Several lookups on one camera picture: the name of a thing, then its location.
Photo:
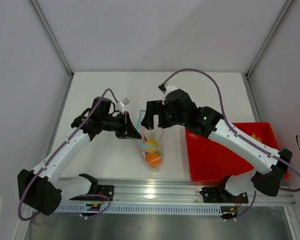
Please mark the yellow toy pepper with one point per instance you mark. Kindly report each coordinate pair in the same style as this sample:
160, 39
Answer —
151, 146

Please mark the red plastic tray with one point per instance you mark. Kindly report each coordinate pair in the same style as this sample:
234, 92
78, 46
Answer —
211, 162

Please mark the toy orange fruit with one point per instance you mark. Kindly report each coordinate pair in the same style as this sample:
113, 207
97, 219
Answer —
153, 159

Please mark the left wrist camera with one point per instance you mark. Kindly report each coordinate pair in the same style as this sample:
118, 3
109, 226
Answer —
121, 104

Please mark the clear zip top bag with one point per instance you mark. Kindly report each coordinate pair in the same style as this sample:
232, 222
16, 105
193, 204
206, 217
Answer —
156, 133

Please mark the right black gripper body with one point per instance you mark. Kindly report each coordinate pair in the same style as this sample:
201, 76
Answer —
177, 119

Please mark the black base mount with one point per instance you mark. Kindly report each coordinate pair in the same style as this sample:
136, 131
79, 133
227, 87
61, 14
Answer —
221, 196
106, 190

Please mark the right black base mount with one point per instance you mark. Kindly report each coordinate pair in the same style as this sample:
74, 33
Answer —
221, 196

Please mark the white slotted cable duct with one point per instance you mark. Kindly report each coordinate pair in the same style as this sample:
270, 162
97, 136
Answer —
156, 209

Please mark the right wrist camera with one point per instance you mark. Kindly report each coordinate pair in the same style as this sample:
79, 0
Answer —
166, 88

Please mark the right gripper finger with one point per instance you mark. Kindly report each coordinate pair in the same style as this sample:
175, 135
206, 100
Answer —
163, 115
152, 109

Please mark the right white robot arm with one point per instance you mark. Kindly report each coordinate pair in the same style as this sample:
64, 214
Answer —
269, 164

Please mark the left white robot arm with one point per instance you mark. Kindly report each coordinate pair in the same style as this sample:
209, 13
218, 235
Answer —
41, 188

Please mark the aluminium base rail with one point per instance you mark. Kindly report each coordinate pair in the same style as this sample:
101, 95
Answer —
177, 192

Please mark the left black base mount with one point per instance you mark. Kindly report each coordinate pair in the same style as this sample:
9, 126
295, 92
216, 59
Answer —
106, 190

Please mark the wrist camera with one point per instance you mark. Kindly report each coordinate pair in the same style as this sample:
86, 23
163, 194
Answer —
166, 88
121, 104

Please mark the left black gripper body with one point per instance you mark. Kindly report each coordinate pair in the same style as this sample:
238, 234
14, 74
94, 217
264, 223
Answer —
116, 124

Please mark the yellow toy ginger root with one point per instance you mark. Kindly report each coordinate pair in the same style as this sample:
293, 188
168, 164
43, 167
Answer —
256, 137

